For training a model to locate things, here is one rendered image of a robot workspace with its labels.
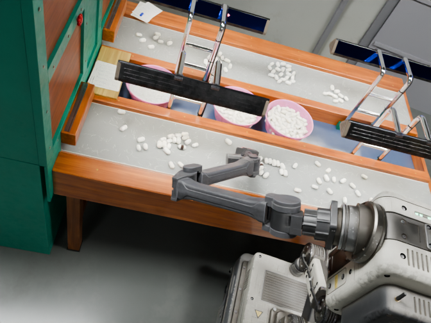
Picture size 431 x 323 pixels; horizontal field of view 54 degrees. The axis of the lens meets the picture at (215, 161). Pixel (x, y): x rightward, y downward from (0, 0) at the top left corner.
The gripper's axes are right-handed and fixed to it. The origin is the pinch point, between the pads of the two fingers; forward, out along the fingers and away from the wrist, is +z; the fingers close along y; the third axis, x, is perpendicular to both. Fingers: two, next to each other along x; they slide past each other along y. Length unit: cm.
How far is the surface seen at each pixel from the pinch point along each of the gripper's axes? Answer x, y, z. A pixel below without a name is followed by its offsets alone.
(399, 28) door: -97, -127, 143
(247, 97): -25.3, 7.8, -17.3
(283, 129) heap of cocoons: -11.6, -23.3, 24.3
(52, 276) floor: 88, 76, 17
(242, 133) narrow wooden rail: -6.5, -0.5, 12.9
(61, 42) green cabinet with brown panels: -30, 76, -39
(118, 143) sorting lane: 8, 55, -2
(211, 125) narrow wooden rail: -7.0, 15.1, 13.3
